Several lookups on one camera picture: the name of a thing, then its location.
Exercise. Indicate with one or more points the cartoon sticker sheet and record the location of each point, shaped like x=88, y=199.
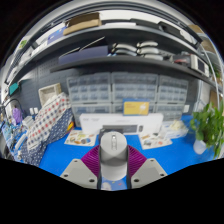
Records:
x=155, y=141
x=80, y=138

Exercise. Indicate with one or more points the grey white computer mouse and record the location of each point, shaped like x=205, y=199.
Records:
x=114, y=156

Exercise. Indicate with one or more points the dark wall shelf unit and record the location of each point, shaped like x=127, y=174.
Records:
x=116, y=60

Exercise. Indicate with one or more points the grey drawer cabinet stack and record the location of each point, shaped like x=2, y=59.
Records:
x=133, y=86

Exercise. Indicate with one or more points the green leafy plant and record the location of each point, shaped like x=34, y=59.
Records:
x=210, y=125

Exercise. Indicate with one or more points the yellow card sign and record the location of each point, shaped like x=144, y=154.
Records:
x=136, y=107

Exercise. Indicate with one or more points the patterned checked dotted cloth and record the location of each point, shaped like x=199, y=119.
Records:
x=46, y=130

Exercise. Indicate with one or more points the white keyboard packaging box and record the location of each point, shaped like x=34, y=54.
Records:
x=91, y=121

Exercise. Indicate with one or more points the beige plastic crate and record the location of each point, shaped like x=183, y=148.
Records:
x=49, y=94

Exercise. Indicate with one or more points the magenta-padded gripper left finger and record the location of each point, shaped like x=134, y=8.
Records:
x=78, y=173

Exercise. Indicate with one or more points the white plant pot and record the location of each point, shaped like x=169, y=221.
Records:
x=200, y=146

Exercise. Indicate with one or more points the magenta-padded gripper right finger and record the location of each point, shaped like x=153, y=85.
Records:
x=148, y=173

